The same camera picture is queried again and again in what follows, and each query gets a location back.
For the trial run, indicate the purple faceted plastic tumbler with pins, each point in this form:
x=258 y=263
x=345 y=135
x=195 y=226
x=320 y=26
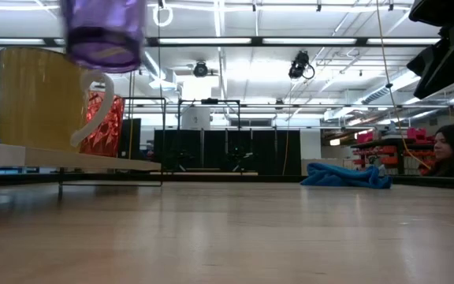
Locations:
x=105 y=35

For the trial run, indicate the red faceted plastic cup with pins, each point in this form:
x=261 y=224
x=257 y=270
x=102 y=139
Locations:
x=110 y=130

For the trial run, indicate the black robot arm green light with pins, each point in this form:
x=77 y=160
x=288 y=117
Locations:
x=237 y=155

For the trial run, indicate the storage bin rack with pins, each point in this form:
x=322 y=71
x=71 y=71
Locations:
x=388 y=152

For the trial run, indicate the blue cloth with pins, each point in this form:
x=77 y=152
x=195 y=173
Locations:
x=341 y=177

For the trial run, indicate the round black ceiling light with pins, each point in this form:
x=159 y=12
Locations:
x=200 y=69

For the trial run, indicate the white square column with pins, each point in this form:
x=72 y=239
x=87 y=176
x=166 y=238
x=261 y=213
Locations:
x=196 y=118

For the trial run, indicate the black monitor on stand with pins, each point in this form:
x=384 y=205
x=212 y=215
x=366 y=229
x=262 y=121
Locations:
x=132 y=138

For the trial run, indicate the black ceiling camera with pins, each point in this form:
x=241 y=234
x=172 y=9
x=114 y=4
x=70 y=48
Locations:
x=300 y=63

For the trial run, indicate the black overhead camera frame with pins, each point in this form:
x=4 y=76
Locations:
x=209 y=101

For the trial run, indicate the black partition wall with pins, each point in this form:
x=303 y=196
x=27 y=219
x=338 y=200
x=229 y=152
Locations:
x=211 y=152

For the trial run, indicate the wooden shelf with black frame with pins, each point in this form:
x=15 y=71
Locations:
x=53 y=158

